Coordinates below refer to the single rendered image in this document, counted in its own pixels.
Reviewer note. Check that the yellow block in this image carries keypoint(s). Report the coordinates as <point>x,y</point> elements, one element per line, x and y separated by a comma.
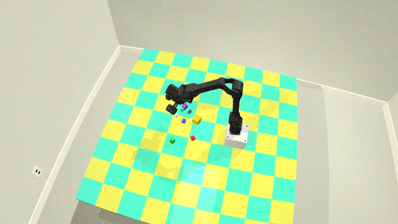
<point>196,119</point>

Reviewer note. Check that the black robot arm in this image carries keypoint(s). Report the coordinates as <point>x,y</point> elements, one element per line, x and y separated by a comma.
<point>192,90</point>

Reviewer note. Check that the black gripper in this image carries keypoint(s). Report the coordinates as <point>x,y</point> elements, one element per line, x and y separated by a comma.
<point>172,109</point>

